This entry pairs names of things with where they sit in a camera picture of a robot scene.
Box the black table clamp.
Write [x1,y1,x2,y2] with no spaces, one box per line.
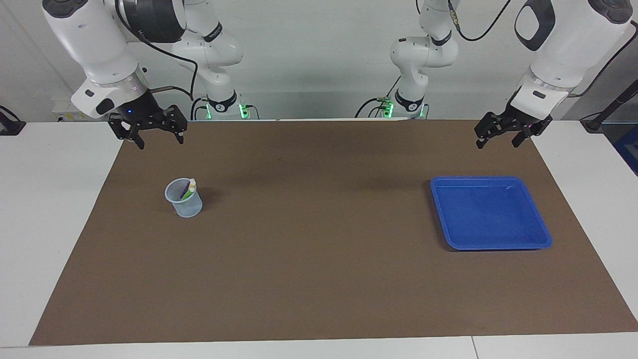
[0,106,26,136]

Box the white box yellow label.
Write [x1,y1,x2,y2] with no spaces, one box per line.
[51,97,108,123]

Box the blue plastic tray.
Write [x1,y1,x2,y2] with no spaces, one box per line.
[430,176,553,251]

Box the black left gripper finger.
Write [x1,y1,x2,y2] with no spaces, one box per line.
[474,112,504,150]
[511,117,553,148]

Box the translucent light blue cup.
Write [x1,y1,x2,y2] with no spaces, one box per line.
[164,178,203,218]

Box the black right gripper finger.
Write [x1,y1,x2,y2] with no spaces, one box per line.
[109,114,145,150]
[167,105,188,145]

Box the brown table mat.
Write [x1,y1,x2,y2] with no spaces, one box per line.
[29,120,638,346]

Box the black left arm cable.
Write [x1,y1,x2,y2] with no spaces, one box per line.
[448,0,638,99]

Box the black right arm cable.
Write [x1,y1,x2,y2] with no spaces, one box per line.
[115,0,200,102]

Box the blue crate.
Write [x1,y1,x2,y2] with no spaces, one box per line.
[612,124,638,176]

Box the black stand pole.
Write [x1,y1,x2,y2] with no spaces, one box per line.
[581,80,638,133]

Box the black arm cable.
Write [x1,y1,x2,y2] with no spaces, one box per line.
[448,0,638,99]
[115,0,200,102]

